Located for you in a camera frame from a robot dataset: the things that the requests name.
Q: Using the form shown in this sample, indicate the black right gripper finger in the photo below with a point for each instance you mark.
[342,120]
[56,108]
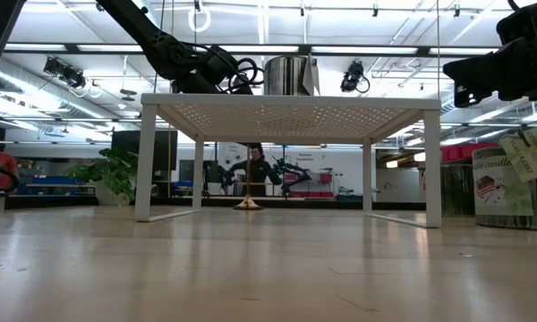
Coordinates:
[462,99]
[488,73]

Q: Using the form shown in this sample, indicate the silver ribbed candle tin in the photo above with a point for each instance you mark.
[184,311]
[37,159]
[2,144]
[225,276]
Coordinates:
[286,76]
[501,192]
[456,192]

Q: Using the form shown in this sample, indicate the tall gold candlestick holder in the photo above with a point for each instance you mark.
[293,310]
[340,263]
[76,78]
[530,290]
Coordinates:
[248,205]

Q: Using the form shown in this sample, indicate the black background robot arm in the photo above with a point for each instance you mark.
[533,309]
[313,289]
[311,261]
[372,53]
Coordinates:
[295,172]
[217,176]

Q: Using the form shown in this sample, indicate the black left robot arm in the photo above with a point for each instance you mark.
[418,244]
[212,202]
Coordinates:
[161,49]

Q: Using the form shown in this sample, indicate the red storage crates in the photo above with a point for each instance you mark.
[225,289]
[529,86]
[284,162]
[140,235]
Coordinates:
[465,153]

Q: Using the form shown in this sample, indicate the white perforated metal shelf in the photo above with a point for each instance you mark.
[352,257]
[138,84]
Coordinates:
[291,100]

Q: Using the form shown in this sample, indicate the large black cabinet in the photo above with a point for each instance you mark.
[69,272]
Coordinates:
[130,143]

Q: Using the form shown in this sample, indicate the black ceiling spotlight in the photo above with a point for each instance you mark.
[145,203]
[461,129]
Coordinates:
[352,76]
[65,71]

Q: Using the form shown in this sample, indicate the black overhead beam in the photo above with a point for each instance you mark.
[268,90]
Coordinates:
[340,49]

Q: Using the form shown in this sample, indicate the green potted plant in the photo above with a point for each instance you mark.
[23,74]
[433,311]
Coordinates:
[109,174]

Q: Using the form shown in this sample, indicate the red storage bin rack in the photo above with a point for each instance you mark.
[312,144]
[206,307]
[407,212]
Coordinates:
[324,178]

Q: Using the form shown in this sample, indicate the blue bench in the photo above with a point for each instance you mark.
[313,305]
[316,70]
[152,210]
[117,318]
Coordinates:
[62,181]

